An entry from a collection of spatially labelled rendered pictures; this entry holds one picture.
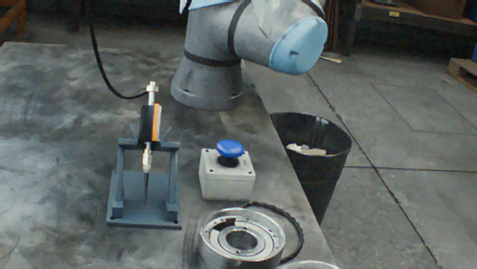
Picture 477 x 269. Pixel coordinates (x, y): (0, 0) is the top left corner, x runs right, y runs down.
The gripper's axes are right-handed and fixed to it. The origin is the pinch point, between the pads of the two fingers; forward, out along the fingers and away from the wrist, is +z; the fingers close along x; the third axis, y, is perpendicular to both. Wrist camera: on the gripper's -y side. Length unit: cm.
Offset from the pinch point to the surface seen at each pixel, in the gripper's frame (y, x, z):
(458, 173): 204, -44, 105
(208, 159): -7.2, -4.8, 17.4
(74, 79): 7.2, 37.1, 21.6
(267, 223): -13.7, -18.1, 18.7
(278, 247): -16.8, -21.3, 19.1
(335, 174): 91, -1, 68
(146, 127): -16.7, -0.4, 10.2
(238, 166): -5.8, -9.0, 17.5
